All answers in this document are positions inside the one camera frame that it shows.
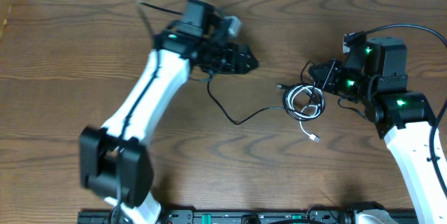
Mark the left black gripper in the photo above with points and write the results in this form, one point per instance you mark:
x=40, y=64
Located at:
x=230, y=59

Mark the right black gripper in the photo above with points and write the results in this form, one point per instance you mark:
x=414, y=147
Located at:
x=327, y=82

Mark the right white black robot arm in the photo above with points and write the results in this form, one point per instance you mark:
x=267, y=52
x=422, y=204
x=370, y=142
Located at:
x=374, y=74

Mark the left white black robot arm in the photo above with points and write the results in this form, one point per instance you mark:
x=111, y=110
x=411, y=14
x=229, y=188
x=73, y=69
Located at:
x=114, y=159

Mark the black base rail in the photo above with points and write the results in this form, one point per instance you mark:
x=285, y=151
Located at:
x=318, y=213

